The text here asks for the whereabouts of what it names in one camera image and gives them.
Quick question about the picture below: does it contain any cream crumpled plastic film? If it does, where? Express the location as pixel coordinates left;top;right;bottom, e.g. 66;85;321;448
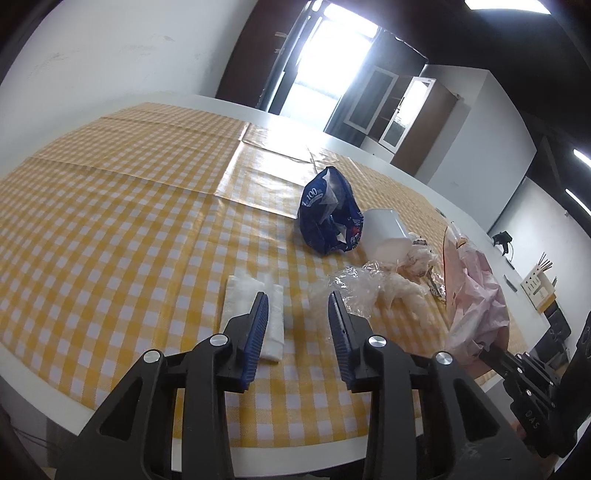
375;272;438;325

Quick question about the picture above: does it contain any bright balcony door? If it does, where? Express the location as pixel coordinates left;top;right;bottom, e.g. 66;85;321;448
272;0;385;136

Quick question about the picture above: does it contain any white box with sticks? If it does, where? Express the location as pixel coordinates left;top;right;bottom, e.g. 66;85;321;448
521;251;556;311

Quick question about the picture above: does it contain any ceiling light panel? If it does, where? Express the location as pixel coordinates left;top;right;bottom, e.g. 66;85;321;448
464;0;550;16

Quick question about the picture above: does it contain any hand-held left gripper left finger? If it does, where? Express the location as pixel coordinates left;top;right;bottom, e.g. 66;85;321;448
55;292;271;480

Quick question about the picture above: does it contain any clear plastic wrap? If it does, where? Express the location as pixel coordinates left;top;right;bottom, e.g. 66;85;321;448
308;265;398;320

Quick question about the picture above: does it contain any blue snack bag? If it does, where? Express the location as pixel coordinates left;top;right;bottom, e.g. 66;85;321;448
299;166;365;256

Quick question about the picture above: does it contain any wooden cabinet with glass doors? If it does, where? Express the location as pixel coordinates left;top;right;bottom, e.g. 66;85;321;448
346;65;459;177

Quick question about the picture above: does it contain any white plastic cup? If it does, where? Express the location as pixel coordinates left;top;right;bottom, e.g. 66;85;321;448
362;208;411;265

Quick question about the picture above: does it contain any thin plastic bag red print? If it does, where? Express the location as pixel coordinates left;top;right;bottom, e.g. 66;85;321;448
441;222;511;370

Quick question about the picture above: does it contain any white napkin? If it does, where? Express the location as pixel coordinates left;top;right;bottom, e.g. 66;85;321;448
219;272;284;363

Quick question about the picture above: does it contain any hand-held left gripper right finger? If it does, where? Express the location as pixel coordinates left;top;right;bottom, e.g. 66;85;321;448
327;290;544;480

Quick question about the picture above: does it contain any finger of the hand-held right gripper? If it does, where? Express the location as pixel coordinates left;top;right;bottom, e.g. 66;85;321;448
477;342;525;377

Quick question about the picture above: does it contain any yellow white checkered tablecloth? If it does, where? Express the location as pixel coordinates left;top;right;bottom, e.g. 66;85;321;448
0;102;527;450

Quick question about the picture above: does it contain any small black device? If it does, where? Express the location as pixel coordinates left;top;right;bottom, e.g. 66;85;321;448
492;230;515;258

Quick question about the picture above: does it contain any crumpled translucent plastic bag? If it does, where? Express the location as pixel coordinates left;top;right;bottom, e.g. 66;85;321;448
407;233;446;301

